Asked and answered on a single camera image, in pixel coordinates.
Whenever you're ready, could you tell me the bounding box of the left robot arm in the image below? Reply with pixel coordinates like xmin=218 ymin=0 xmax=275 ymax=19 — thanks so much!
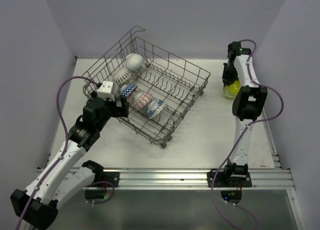
xmin=10 ymin=92 xmax=130 ymax=230

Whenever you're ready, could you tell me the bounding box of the lime green bowl front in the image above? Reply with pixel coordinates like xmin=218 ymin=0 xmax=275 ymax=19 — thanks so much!
xmin=222 ymin=86 xmax=238 ymax=99

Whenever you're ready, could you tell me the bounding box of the blue floral pattern bowl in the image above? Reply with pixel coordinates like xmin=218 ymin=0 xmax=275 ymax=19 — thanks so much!
xmin=146 ymin=99 xmax=166 ymax=119

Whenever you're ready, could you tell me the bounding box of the red lattice pattern bowl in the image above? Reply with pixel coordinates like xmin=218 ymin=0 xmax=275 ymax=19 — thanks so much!
xmin=133 ymin=92 xmax=153 ymax=111

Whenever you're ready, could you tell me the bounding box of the plain white bowl at back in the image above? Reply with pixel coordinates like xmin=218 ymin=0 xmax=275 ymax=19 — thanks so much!
xmin=124 ymin=53 xmax=144 ymax=71

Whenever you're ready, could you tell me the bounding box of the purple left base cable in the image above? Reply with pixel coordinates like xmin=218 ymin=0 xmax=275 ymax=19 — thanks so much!
xmin=86 ymin=180 xmax=116 ymax=205

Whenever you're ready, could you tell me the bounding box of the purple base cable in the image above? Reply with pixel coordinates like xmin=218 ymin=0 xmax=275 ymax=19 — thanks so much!
xmin=209 ymin=162 xmax=261 ymax=230
xmin=86 ymin=180 xmax=116 ymax=205

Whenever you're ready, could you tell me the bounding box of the blue zigzag pattern bowl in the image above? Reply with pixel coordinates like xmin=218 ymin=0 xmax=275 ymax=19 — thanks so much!
xmin=120 ymin=84 xmax=138 ymax=103

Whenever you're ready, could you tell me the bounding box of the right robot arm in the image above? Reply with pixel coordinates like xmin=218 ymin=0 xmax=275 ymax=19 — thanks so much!
xmin=222 ymin=41 xmax=268 ymax=188

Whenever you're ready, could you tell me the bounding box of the lime green bowl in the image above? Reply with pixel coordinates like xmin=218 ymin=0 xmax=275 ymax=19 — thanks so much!
xmin=228 ymin=80 xmax=241 ymax=94
xmin=222 ymin=86 xmax=238 ymax=99

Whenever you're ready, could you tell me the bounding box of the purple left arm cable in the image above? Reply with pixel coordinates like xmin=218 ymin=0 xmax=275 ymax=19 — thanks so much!
xmin=14 ymin=76 xmax=102 ymax=230

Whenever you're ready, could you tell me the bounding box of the grey wire dish rack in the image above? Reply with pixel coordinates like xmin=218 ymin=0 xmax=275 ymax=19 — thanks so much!
xmin=83 ymin=25 xmax=211 ymax=148

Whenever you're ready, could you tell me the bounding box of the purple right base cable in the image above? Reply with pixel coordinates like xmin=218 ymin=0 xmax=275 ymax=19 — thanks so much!
xmin=209 ymin=162 xmax=261 ymax=230

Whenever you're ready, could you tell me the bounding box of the aluminium mounting rail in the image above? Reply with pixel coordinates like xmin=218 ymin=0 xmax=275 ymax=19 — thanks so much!
xmin=33 ymin=167 xmax=293 ymax=191

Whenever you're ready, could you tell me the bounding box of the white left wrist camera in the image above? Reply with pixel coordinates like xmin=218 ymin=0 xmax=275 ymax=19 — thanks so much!
xmin=96 ymin=81 xmax=115 ymax=101

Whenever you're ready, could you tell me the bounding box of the white bowl with dark stripes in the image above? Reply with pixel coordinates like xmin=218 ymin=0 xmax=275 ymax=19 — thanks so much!
xmin=112 ymin=68 xmax=131 ymax=85

